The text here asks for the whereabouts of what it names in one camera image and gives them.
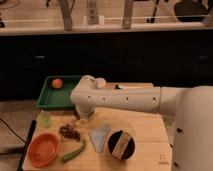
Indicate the brown grape bunch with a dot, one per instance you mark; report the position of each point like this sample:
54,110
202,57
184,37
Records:
68,132

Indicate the white remote control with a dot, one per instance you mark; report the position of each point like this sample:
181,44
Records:
92,12

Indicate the green plastic tray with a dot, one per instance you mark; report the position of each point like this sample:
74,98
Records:
51,99

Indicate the black office chair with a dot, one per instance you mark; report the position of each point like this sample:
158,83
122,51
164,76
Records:
190,11

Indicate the orange plastic bowl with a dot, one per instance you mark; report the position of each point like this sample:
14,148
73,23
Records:
43,149

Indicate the light blue cloth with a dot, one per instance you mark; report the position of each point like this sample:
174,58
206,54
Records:
98,136

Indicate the light green plastic cup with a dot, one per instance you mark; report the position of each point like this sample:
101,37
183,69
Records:
44,119

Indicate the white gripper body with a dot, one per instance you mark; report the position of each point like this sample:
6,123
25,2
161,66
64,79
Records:
83,115

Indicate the orange fruit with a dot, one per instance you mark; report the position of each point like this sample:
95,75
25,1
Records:
57,83

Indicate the black round container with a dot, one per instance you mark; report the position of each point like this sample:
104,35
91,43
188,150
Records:
121,145

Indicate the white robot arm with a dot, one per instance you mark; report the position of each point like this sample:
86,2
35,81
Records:
192,109

